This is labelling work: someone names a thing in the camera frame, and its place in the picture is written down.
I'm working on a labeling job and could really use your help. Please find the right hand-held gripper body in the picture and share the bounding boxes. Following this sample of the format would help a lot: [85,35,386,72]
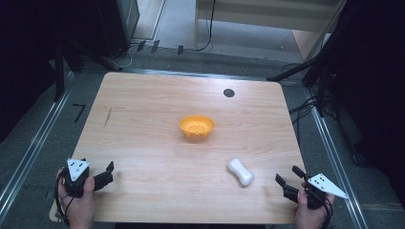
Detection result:
[297,173,349,211]

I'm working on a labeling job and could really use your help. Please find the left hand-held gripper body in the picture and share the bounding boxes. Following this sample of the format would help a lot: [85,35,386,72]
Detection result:
[62,157,96,198]

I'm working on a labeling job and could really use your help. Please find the white bone-shaped soap bar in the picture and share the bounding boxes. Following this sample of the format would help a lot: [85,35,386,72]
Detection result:
[226,157,255,188]

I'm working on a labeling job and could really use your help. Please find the orange plastic bowl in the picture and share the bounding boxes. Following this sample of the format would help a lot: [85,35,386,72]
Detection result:
[178,114,216,139]

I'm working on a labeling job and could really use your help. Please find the person's right hand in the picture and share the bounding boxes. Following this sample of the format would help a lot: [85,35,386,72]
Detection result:
[293,182,336,229]

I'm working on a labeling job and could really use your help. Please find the person's left hand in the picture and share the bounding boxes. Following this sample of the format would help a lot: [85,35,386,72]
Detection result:
[55,168,96,229]

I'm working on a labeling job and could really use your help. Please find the black metal stand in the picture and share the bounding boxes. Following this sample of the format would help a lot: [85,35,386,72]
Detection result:
[51,37,123,103]
[266,37,340,118]

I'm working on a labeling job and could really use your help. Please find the dark cabinet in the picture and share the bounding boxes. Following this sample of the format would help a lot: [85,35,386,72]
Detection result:
[94,0,140,59]

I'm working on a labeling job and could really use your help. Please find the white shelf unit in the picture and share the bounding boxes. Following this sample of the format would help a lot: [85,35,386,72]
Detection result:
[193,0,347,61]

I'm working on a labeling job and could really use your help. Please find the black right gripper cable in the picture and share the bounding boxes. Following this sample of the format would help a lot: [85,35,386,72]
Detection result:
[319,196,334,229]

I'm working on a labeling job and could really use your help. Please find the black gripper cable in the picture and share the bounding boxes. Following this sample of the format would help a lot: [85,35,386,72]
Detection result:
[53,173,76,227]
[319,196,334,229]

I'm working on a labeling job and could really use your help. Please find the metal floor rail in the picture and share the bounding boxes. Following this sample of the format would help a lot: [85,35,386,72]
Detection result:
[0,71,77,222]
[304,87,371,229]

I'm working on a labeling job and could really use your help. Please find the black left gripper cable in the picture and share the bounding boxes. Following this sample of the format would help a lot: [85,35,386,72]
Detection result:
[53,173,76,227]

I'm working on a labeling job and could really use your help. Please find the black floor cables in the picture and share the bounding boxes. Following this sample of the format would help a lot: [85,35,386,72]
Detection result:
[288,94,338,141]

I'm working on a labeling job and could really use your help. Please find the white floor cable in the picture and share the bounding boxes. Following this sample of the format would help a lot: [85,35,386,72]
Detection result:
[108,43,139,70]

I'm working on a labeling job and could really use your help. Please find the black hanging cable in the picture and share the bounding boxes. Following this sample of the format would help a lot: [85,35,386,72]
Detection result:
[194,0,218,52]

